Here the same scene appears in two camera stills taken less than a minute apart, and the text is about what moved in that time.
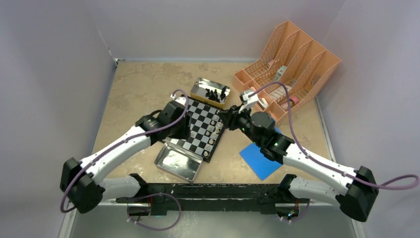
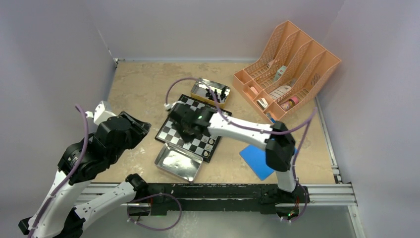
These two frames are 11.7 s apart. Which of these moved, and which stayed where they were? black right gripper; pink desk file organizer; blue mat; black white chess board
Moved: black right gripper
Stayed: pink desk file organizer; black white chess board; blue mat
